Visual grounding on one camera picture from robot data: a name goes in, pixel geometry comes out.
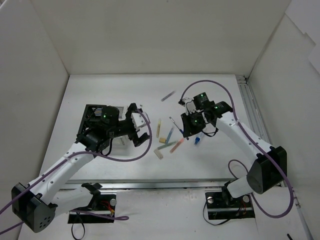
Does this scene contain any beige rectangular eraser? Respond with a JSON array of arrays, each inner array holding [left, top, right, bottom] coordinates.
[[153, 148, 164, 160]]

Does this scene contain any teal blue pen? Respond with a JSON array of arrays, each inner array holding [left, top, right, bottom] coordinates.
[[165, 126, 175, 144]]

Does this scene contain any green grey marker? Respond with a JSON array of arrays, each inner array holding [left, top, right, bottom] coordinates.
[[157, 141, 177, 150]]

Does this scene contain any blue ballpoint pen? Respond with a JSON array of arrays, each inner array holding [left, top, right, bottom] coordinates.
[[169, 116, 184, 135]]

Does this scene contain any small yellow eraser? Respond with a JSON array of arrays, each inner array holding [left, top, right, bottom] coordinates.
[[159, 137, 167, 143]]

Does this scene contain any orange red marker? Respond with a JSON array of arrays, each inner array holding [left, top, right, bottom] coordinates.
[[169, 138, 185, 154]]

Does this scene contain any cream eraser stick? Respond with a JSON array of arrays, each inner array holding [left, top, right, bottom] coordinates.
[[156, 118, 162, 138]]

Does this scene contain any purple grey pen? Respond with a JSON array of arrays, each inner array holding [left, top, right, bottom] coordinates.
[[160, 90, 176, 102]]

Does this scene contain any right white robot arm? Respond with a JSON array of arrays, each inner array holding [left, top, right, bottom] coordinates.
[[178, 92, 287, 206]]

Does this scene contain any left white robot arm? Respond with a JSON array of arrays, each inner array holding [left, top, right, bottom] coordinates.
[[11, 103, 152, 233]]

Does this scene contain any white slatted organizer box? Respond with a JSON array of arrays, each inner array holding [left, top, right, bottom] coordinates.
[[112, 106, 129, 152]]

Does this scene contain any clear blue-capped glue bottle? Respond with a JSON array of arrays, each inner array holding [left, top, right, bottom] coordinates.
[[194, 136, 202, 146]]

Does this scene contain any black slatted organizer box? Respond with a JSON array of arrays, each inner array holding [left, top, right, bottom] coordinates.
[[76, 104, 102, 137]]

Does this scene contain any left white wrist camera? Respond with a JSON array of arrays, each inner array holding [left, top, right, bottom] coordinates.
[[131, 112, 148, 131]]

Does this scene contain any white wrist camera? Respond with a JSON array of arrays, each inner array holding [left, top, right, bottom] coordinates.
[[131, 112, 148, 131], [178, 97, 198, 116]]

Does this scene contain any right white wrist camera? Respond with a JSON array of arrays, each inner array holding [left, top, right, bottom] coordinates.
[[178, 97, 198, 116]]

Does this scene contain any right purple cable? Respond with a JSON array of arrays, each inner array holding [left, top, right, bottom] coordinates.
[[178, 79, 297, 218]]

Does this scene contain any aluminium front rail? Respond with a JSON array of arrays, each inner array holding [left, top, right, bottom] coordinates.
[[60, 178, 233, 190]]

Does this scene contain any aluminium side rail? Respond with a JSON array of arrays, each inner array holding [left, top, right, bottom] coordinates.
[[235, 75, 270, 143]]

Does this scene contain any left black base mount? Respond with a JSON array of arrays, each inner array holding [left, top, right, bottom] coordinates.
[[67, 193, 117, 224]]

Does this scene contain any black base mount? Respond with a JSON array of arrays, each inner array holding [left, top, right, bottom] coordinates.
[[205, 191, 256, 221], [67, 193, 117, 224]]

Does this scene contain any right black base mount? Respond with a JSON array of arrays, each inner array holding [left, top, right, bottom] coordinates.
[[205, 191, 256, 221]]

